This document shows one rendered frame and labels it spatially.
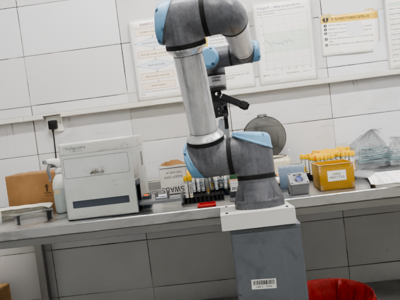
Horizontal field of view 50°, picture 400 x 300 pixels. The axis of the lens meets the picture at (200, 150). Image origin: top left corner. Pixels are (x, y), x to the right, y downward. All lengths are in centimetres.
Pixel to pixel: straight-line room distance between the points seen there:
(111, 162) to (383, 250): 151
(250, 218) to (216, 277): 120
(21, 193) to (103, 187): 60
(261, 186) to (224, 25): 46
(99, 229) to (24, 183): 61
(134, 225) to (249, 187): 55
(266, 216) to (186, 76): 45
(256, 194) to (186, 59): 43
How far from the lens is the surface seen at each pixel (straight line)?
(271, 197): 129
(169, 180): 194
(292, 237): 127
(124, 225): 166
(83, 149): 170
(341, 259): 246
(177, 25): 119
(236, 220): 123
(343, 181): 172
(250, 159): 128
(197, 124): 127
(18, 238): 180
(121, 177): 168
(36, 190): 215
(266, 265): 128
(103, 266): 246
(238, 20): 122
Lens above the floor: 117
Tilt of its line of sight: 3 degrees down
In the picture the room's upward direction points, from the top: 7 degrees counter-clockwise
